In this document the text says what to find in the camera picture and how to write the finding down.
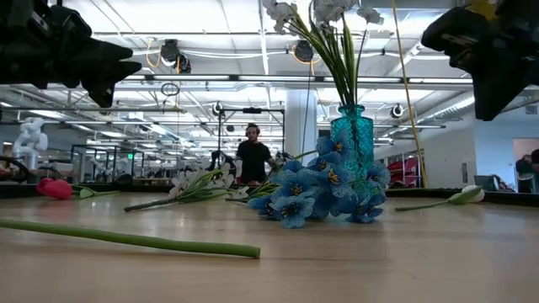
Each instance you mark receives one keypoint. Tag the blue artificial flower bunch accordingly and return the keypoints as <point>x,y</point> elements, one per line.
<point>295,206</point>

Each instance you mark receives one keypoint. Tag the long LED light bar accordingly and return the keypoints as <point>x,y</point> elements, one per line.
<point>189,78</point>

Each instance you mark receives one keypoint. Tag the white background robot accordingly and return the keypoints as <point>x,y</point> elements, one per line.
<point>31,141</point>

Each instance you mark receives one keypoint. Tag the red artificial tulip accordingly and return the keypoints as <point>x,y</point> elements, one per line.
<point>54,189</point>

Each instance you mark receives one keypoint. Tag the dark computer monitor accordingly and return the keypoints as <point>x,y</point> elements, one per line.
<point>486,183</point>

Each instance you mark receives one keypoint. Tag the black camera rig frame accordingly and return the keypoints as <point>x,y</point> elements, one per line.
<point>252,110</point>

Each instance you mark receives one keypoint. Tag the red storage shelf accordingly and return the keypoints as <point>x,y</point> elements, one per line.
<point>402,166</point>

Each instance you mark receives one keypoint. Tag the black metal table frame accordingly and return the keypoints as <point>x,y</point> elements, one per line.
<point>17,191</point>

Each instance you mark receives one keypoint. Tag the green flower stem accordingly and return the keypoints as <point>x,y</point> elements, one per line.
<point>168,242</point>

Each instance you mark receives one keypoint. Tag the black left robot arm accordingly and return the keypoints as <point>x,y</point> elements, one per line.
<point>12,63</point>

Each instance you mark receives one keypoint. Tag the white artificial tulip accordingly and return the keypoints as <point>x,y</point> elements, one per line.
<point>471,194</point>

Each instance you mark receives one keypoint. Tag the person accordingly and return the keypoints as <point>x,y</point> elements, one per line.
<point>526,168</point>
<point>252,157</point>

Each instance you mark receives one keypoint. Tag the black cage frame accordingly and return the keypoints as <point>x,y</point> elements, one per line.
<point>107,147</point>

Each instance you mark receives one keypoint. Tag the black background robot arm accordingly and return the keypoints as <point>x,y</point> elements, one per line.
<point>221,160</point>

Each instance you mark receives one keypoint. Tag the teal glass vase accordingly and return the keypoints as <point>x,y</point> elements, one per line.
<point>358,134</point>

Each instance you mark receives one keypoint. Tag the white building column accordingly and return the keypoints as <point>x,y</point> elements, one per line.
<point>295,118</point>

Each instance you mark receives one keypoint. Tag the wall air vent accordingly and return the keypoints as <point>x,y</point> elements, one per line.
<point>531,109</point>

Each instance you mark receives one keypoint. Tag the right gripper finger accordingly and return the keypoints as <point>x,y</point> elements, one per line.
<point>492,97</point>
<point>459,35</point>

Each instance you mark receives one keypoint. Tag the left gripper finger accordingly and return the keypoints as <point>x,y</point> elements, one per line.
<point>113,65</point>
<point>103,94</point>

